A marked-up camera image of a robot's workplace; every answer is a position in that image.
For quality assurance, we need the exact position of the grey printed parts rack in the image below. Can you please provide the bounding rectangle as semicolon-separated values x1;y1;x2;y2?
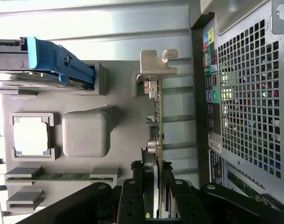
0;60;165;220

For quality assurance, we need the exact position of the green RAM stick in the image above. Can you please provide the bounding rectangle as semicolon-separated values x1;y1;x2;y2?
4;171;115;183

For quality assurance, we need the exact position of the open black PC case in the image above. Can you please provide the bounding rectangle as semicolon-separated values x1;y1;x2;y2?
189;0;284;212

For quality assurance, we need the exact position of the hard disk with blue rails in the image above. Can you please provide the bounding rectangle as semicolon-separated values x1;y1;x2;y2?
0;36;96;91

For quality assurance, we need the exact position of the silver CPU chip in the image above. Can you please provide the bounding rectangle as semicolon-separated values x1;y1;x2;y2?
13;116;51;156

